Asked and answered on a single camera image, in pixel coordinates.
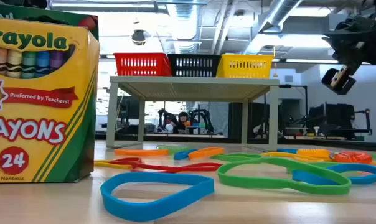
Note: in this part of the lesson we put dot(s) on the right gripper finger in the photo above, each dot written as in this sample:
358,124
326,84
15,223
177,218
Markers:
346,43

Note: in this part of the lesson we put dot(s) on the blue rubber band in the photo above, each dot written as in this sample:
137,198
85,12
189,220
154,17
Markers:
183,154
362,168
150,211
287,151

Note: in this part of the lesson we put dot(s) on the orange rubber band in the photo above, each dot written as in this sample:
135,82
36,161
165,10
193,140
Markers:
206,152
141,152

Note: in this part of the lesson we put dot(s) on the long red rubber band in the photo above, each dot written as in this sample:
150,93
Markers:
188,169

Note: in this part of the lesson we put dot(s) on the yellow Crayola crayon box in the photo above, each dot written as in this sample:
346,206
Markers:
45,133
51,14

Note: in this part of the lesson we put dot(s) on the black background robot arm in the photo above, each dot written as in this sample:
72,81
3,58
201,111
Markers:
205,119
166,121

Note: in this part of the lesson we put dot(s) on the yellow plastic basket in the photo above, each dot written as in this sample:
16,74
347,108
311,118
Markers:
244,57

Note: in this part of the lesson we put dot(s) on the black cabinet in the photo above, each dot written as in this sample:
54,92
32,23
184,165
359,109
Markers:
256,119

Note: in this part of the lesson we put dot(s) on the black plastic basket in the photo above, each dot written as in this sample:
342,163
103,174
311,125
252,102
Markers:
194,56

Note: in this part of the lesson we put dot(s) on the clear acrylic stand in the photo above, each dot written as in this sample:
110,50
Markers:
194,80

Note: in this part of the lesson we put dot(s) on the person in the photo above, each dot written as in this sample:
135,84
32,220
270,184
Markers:
183,119

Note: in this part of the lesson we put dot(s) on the red plastic basket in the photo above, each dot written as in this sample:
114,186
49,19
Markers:
144,55

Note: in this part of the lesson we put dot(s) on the silver ventilation duct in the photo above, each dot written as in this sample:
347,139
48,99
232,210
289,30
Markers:
281,12

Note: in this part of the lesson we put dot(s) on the ribbed ventilation duct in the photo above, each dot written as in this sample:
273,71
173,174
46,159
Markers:
185,18

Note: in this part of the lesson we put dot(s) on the black aluminium table frame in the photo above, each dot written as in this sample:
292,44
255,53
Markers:
206,136

